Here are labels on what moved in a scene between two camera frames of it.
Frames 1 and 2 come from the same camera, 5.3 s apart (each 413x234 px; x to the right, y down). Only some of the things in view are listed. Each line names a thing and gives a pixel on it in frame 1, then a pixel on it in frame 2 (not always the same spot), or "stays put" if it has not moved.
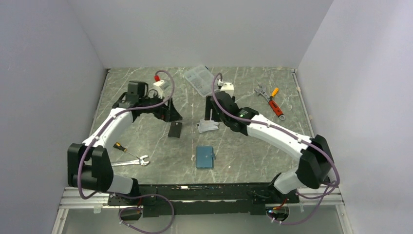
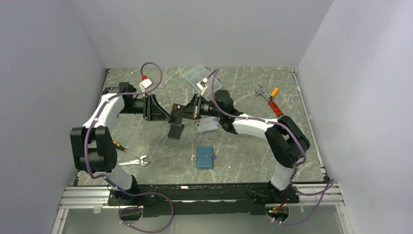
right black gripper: (209, 106) -> (192, 110)
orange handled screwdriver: (274, 92) stays put
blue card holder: (205, 157) stays put
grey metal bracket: (206, 126) stays put
